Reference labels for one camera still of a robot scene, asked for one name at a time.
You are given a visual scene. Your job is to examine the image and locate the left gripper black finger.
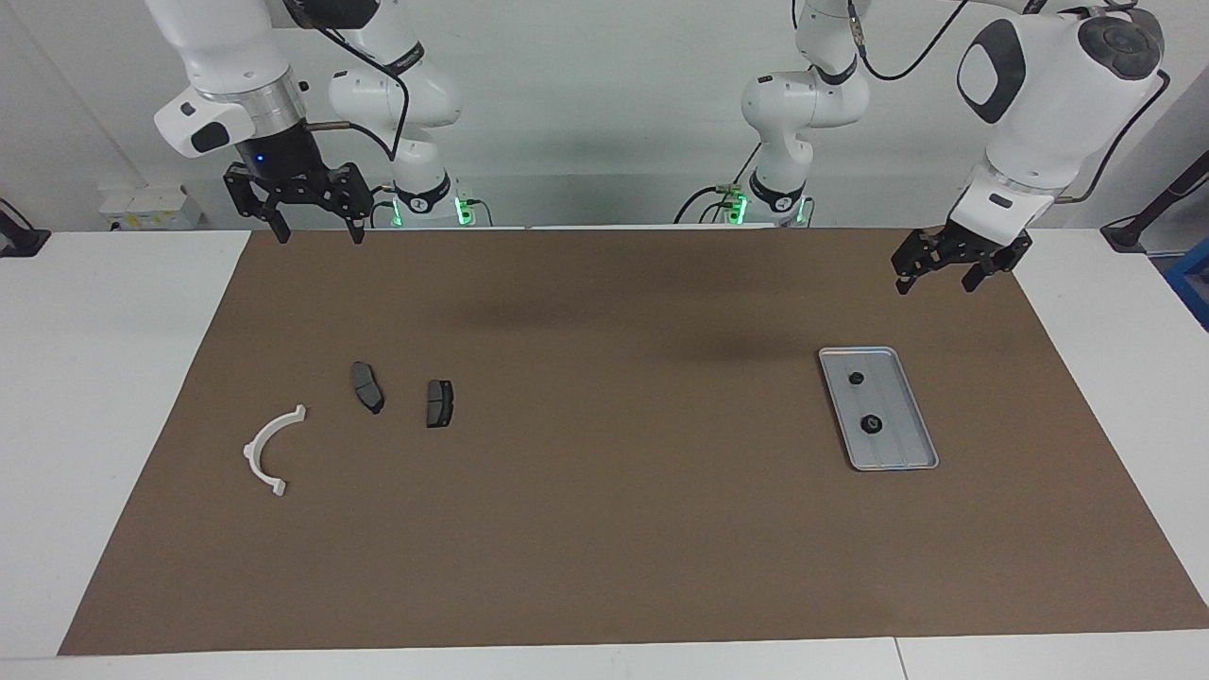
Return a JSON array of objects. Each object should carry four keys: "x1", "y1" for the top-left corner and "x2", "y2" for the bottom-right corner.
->
[
  {"x1": 893, "y1": 231, "x2": 945, "y2": 296},
  {"x1": 962, "y1": 238, "x2": 1032, "y2": 292}
]

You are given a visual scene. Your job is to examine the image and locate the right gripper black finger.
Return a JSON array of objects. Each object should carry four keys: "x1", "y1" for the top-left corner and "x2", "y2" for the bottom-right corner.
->
[
  {"x1": 326, "y1": 165, "x2": 375, "y2": 246},
  {"x1": 227, "y1": 165, "x2": 292, "y2": 246}
]

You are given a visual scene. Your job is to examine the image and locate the silver metal tray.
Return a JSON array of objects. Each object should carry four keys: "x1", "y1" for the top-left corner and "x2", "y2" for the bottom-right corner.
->
[{"x1": 818, "y1": 347, "x2": 940, "y2": 471}]

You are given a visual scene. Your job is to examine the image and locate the white power strip box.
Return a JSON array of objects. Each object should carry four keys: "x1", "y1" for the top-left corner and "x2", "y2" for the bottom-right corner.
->
[{"x1": 99, "y1": 186, "x2": 204, "y2": 230}]

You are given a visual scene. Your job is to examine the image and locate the black angled stand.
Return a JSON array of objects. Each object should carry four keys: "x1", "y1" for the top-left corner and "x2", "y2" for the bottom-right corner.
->
[{"x1": 1100, "y1": 149, "x2": 1209, "y2": 254}]

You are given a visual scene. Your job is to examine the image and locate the blue crate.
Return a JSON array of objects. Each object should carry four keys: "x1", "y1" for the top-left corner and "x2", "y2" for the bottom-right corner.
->
[{"x1": 1165, "y1": 238, "x2": 1209, "y2": 332}]

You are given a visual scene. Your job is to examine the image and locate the curved dark brake pad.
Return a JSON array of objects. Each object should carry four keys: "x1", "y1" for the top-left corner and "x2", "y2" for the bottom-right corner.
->
[{"x1": 351, "y1": 362, "x2": 385, "y2": 416}]

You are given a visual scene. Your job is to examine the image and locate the black clamp stand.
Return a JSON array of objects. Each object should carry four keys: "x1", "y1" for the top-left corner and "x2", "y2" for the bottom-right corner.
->
[{"x1": 0, "y1": 198, "x2": 50, "y2": 258}]

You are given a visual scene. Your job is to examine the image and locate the brown table mat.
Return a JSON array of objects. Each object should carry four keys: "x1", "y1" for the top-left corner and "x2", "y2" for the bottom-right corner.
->
[{"x1": 59, "y1": 227, "x2": 1209, "y2": 656}]

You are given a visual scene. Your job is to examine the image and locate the black base power cable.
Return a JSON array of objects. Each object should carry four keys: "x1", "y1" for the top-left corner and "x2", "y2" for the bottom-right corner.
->
[
  {"x1": 673, "y1": 142, "x2": 768, "y2": 225},
  {"x1": 359, "y1": 184, "x2": 398, "y2": 228}
]

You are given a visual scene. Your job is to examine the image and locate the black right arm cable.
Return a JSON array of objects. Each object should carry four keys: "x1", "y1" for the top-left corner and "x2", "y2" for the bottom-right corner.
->
[{"x1": 304, "y1": 24, "x2": 413, "y2": 163}]

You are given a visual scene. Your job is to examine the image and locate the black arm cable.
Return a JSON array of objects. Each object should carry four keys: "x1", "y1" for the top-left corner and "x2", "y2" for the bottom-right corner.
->
[
  {"x1": 304, "y1": 24, "x2": 413, "y2": 163},
  {"x1": 845, "y1": 0, "x2": 1172, "y2": 204}
]

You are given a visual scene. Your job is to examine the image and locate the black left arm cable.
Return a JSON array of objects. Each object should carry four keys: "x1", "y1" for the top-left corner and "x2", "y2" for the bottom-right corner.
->
[{"x1": 845, "y1": 0, "x2": 1172, "y2": 204}]

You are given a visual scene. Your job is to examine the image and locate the white semicircular bracket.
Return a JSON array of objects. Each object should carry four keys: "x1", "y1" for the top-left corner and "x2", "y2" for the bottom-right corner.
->
[{"x1": 243, "y1": 404, "x2": 308, "y2": 498}]

